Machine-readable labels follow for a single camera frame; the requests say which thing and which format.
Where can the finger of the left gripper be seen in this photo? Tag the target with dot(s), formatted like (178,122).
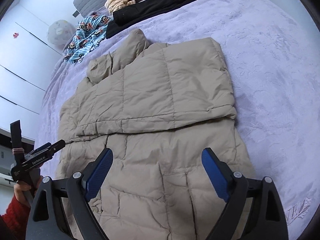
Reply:
(43,147)
(55,147)

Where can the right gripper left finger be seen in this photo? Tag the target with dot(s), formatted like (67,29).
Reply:
(48,219)

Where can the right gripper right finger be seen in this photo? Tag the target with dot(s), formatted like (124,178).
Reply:
(266,219)

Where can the beige puffer jacket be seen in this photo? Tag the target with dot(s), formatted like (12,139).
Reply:
(156,106)

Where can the red left sleeve forearm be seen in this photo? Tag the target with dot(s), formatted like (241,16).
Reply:
(14,221)

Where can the person's left hand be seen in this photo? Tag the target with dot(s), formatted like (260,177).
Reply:
(19,189)

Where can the white patterned plush ball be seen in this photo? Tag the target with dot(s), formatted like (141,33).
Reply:
(60,32)

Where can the blue monkey print garment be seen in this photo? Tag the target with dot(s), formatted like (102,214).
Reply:
(90,32)

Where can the lavender bed blanket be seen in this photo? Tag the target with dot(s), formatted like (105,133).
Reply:
(274,70)

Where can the black folded garment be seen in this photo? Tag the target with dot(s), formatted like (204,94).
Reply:
(132,14)

